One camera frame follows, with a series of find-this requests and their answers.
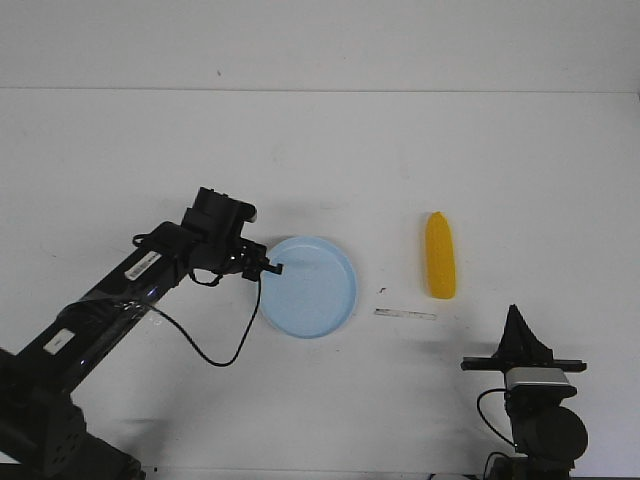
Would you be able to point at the yellow corn cob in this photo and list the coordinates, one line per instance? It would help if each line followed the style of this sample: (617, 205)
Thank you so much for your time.
(440, 257)

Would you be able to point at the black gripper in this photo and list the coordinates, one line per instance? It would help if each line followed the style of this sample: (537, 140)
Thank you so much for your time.
(518, 341)
(217, 221)

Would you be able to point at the light blue round plate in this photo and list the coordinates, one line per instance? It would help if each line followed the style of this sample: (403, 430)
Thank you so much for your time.
(316, 292)

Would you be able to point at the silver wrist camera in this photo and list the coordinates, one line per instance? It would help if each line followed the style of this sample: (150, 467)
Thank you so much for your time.
(539, 380)

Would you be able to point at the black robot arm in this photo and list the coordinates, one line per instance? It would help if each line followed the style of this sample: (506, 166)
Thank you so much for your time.
(547, 438)
(42, 431)

